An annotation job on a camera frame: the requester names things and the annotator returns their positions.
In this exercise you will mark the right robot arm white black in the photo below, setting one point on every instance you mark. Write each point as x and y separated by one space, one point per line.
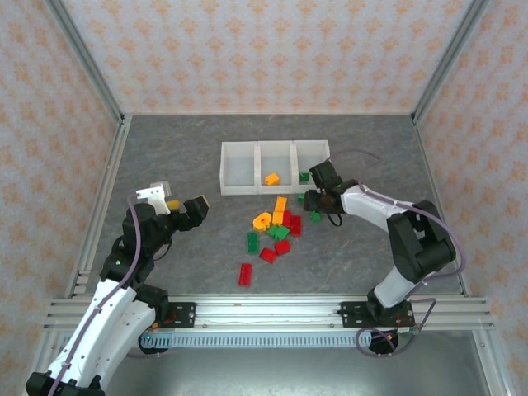
371 206

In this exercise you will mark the small orange lego brick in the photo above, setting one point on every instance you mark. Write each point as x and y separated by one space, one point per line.
277 218
271 179

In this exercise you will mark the long red lego brick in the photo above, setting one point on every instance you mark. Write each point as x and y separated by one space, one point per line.
245 274

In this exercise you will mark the grey metal sheet panel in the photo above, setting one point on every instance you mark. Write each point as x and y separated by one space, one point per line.
264 371

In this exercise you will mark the long green lego brick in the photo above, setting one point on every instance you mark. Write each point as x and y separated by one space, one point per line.
253 242

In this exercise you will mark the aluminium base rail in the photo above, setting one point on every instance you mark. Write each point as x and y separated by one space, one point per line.
268 309

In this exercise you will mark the tan block on left gripper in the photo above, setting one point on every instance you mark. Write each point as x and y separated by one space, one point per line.
173 205

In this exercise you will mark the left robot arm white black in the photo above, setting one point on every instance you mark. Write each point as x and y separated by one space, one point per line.
103 330

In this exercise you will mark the aluminium side rail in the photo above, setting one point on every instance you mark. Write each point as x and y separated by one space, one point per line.
103 198
441 206

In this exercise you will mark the aluminium corner post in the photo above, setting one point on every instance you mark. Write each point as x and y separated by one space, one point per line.
86 62
451 62

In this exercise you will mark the long orange lego brick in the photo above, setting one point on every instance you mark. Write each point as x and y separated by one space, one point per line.
281 204

